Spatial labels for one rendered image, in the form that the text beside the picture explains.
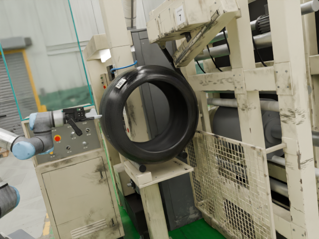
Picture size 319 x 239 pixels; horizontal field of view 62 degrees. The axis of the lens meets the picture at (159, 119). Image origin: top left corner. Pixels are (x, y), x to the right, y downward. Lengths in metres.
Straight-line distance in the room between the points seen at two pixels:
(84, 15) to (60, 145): 9.26
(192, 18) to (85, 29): 9.83
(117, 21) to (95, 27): 9.25
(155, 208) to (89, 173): 0.62
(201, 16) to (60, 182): 1.62
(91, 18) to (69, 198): 9.44
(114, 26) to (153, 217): 1.43
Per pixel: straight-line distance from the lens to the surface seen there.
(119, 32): 1.93
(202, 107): 2.07
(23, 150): 1.43
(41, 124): 1.53
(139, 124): 1.94
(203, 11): 1.46
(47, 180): 2.31
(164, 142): 1.87
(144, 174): 1.63
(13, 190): 1.87
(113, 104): 1.47
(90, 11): 11.31
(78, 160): 2.28
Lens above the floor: 1.45
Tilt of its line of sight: 10 degrees down
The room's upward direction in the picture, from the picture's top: 11 degrees counter-clockwise
